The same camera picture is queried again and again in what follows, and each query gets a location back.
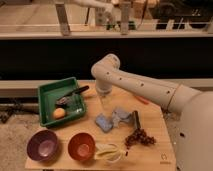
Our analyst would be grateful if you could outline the purple bowl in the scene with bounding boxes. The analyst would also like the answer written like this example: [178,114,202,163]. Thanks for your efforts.
[27,130,59,162]

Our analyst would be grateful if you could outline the orange round fruit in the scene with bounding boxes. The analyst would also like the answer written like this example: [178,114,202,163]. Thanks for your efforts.
[53,108,66,119]

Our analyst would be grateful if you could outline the brown grape bunch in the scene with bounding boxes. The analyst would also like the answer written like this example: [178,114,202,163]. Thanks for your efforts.
[125,129,156,149]

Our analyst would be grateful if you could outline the yellow banana peel toy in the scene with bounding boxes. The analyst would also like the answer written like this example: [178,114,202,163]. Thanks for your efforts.
[94,143,126,163]

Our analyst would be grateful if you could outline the orange bowl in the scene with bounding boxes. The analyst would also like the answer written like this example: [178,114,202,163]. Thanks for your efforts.
[68,132,95,162]

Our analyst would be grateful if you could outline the green plastic tray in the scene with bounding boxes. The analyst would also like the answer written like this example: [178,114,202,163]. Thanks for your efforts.
[38,77,89,128]

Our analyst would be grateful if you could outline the orange carrot toy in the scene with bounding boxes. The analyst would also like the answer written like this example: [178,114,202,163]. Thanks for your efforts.
[135,96,149,105]

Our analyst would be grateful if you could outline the wooden table board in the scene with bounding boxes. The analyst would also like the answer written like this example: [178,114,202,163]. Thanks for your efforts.
[25,81,176,171]

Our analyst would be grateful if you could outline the black handled brush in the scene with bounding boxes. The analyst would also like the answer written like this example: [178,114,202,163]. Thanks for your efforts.
[56,85,89,106]

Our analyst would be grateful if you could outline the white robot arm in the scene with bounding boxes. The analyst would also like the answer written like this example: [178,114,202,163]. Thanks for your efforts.
[91,54,213,171]

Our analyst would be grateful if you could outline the grey crumpled cloth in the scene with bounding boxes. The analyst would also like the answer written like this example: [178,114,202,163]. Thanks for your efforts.
[112,107,132,127]

